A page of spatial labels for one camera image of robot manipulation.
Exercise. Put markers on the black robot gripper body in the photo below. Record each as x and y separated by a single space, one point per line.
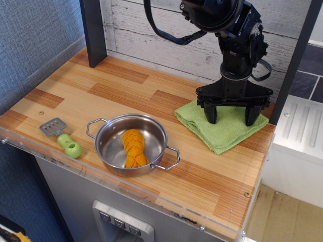
233 89

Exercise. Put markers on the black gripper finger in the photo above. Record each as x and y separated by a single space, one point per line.
210 113
251 114

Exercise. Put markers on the green-yellow cloth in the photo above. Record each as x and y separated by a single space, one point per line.
227 132

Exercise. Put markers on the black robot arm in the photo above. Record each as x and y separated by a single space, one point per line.
238 27

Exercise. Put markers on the white grooved cabinet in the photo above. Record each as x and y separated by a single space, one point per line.
294 163

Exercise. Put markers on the orange toy croissant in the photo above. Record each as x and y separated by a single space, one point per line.
134 145

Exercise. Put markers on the grey green toy spatula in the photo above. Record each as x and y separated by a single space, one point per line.
55 127

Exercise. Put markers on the silver dispenser button panel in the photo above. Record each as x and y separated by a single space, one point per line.
115 225

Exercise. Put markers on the yellow object bottom left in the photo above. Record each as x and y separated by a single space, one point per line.
19 237

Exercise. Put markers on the metal pot with handles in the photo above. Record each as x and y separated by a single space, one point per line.
107 135

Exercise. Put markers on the dark right shelf post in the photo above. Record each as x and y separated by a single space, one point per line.
307 28

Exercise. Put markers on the dark shelf post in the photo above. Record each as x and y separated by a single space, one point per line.
307 28
93 31

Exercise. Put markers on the dark left shelf post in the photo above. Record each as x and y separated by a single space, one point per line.
93 31

